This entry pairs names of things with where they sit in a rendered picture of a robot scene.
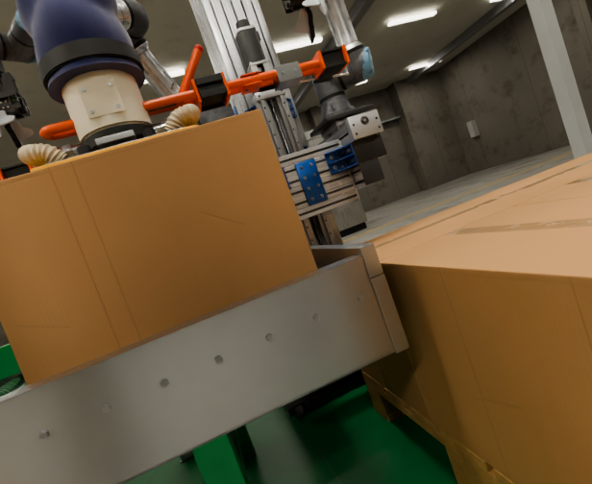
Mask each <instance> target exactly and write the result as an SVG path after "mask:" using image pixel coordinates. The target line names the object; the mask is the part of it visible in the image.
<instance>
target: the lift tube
mask: <svg viewBox="0 0 592 484"><path fill-rule="evenodd" d="M15 4H16V7H17V10H18V15H19V19H20V22H21V24H22V26H23V27H24V29H25V30H26V32H27V33H28V34H29V35H30V37H31V38H32V39H33V42H34V46H35V53H36V59H37V65H38V63H39V61H40V60H41V58H42V57H43V56H44V55H45V54H46V53H47V52H49V51H50V50H52V49H53V48H55V47H57V46H59V45H61V44H64V43H66V42H69V41H73V40H77V39H83V38H93V37H103V38H111V39H116V40H120V41H122V42H125V43H127V44H129V45H131V46H132V47H134V45H133V43H132V41H131V38H130V36H129V34H128V33H127V31H126V29H125V28H124V26H123V25H122V24H121V22H120V21H119V19H118V16H117V3H116V0H15ZM103 69H112V70H119V71H123V72H126V73H128V74H130V75H132V76H133V77H134V78H135V79H136V83H137V86H138V88H141V87H142V86H143V84H144V82H145V75H144V73H143V72H142V70H141V69H140V68H139V67H138V65H137V64H136V63H134V62H133V61H131V60H125V59H121V58H116V57H92V58H86V59H81V60H75V61H73V62H71V63H68V64H66V65H64V66H63V67H61V68H60V69H59V70H58V71H56V72H55V73H54V74H53V75H52V77H50V79H49V81H48V93H49V96H50V97H51V98H52V99H53V100H55V101H56V102H58V103H61V104H64V105H65V102H64V100H63V98H62V88H63V87H64V86H65V84H66V83H67V82H68V81H69V80H71V79H72V78H74V77H76V76H78V75H81V74H84V73H86V72H90V71H95V70H103Z"/></svg>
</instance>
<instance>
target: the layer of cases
mask: <svg viewBox="0 0 592 484"><path fill-rule="evenodd" d="M363 243H374V245H375V248H376V251H377V254H378V257H379V260H380V263H381V265H382V270H383V273H384V275H385V278H386V280H387V283H388V286H389V289H390V292H391V295H392V298H393V301H394V303H395V305H396V308H397V311H398V314H399V317H400V320H401V323H402V326H403V329H404V332H405V334H406V337H407V341H408V344H409V348H408V349H406V350H404V351H400V352H398V353H395V352H393V353H391V354H389V355H388V356H386V357H384V358H382V359H380V360H378V361H376V362H374V363H372V364H370V365H368V366H365V367H363V368H361V369H362V370H363V371H364V372H365V373H367V374H368V375H370V376H371V377H372V378H374V379H375V380H376V381H378V382H379V383H380V384H381V385H382V386H384V387H385V388H386V389H388V390H389V391H390V392H392V393H393V394H394V395H396V396H397V397H399V398H400V399H402V400H403V401H404V402H406V403H407V404H408V405H410V406H411V407H412V408H414V409H415V410H417V411H418V412H419V413H421V414H422V415H423V416H425V417H426V418H427V419H429V420H430V421H432V422H433V423H434V424H436V425H437V426H439V427H440V428H441V429H443V430H444V431H445V432H447V433H448V434H449V435H451V436H452V437H453V438H455V439H456V440H458V441H459V442H460V443H462V444H463V445H464V446H466V447H467V448H469V449H470V450H471V451H473V452H474V453H476V454H477V455H478V456H479V457H480V458H481V459H483V460H484V461H485V462H487V463H488V464H489V465H491V466H492V467H493V468H495V469H496V470H498V471H499V472H501V473H502V474H503V475H505V476H506V477H507V478H509V479H510V480H511V481H513V482H514V483H516V484H592V153H590V154H587V155H584V156H582V157H578V158H575V159H573V160H570V161H568V162H565V163H562V164H560V165H558V166H556V167H553V168H551V169H548V170H546V171H543V172H541V173H538V174H536V175H533V176H531V177H528V178H526V179H523V180H520V181H517V182H515V183H512V184H510V185H507V186H505V187H502V188H500V189H497V190H495V191H492V192H490V193H487V194H485V195H482V196H480V197H478V198H475V199H473V200H470V201H468V202H465V203H463V204H460V205H458V206H454V207H451V208H449V209H446V210H444V211H441V212H439V213H436V214H434V215H432V216H429V217H427V218H424V219H422V220H419V221H417V222H414V223H412V224H409V225H407V226H404V227H402V228H399V229H397V230H394V231H391V232H388V233H386V234H383V235H381V236H378V237H376V238H373V239H371V240H368V241H366V242H363Z"/></svg>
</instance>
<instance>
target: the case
mask: <svg viewBox="0 0 592 484"><path fill-rule="evenodd" d="M317 269H318V268H317V266H316V263H315V260H314V257H313V254H312V252H311V249H310V246H309V243H308V240H307V237H306V234H305V231H304V228H303V226H302V223H301V220H300V217H299V214H298V212H297V209H296V206H295V204H294V201H293V199H292V196H291V193H290V190H289V187H288V185H287V182H286V179H285V176H284V172H283V169H282V166H281V164H280V161H279V159H278V156H277V153H276V150H275V147H274V145H273V142H272V139H271V136H270V133H269V131H268V129H267V126H266V123H265V120H264V118H263V115H262V112H261V109H255V110H251V111H248V112H244V113H241V114H238V115H234V116H231V117H227V118H224V119H220V120H216V121H213V122H209V123H207V124H203V125H199V126H196V127H192V128H189V129H185V130H181V131H178V132H174V133H169V134H165V135H162V136H158V137H155V138H151V139H147V140H144V141H140V142H138V143H134V144H130V145H127V146H123V147H120V148H116V149H112V150H109V151H106V152H103V153H99V154H95V155H92V156H88V157H82V158H78V159H75V160H71V161H68V162H65V163H61V164H58V165H54V166H51V167H47V168H43V169H40V170H36V171H34V172H30V173H26V174H23V175H19V176H16V177H12V178H8V179H5V180H1V181H0V322H1V324H2V327H3V329H4V331H5V333H6V335H7V338H8V340H9V343H10V345H11V347H12V351H13V354H14V356H15V358H16V361H17V363H18V366H19V368H20V370H21V373H22V374H23V377H24V379H25V381H26V384H27V386H28V385H31V384H33V383H36V382H38V381H41V380H43V379H44V378H47V377H49V376H52V375H56V374H58V373H61V372H63V371H66V370H68V369H71V368H73V367H76V366H78V365H81V364H83V363H86V362H87V361H90V360H92V359H95V358H97V357H100V356H102V355H105V354H107V353H110V352H112V351H116V350H119V349H121V348H124V347H126V346H129V345H131V344H133V343H135V342H138V341H140V340H143V339H145V338H148V337H150V336H153V335H155V334H158V333H160V332H162V331H165V330H167V329H170V328H172V327H175V326H178V325H180V324H183V323H185V322H188V321H190V320H193V319H195V318H198V317H200V316H203V315H205V314H208V313H210V312H212V311H214V310H217V309H219V308H222V307H224V306H227V305H229V304H232V303H236V302H238V301H241V300H243V299H246V298H248V297H251V296H253V295H256V294H257V293H260V292H262V291H265V290H267V289H270V288H272V287H274V286H277V285H279V284H282V283H284V282H287V281H289V280H292V279H294V278H297V277H300V276H302V275H305V274H307V273H310V272H312V271H315V270H317Z"/></svg>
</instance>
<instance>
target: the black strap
mask: <svg viewBox="0 0 592 484"><path fill-rule="evenodd" d="M92 57H116V58H121V59H125V60H129V61H133V62H134V63H136V64H137V65H138V67H139V68H140V69H141V70H142V72H143V73H144V68H143V66H142V63H141V60H140V58H139V55H138V53H137V51H136V49H135V48H134V47H132V46H131V45H129V44H127V43H125V42H122V41H120V40H116V39H111V38H103V37H93V38H83V39H77V40H73V41H69V42H66V43H64V44H61V45H59V46H57V47H55V48H53V49H52V50H50V51H49V52H47V53H46V54H45V55H44V56H43V57H42V58H41V60H40V61H39V63H38V67H37V70H38V73H39V76H40V78H41V80H42V83H43V85H44V87H45V89H46V90H47V91H48V81H49V79H50V77H52V75H53V74H54V73H55V72H56V71H58V70H59V69H60V68H61V67H63V66H64V65H66V64H68V63H71V62H73V61H78V60H81V59H86V58H92Z"/></svg>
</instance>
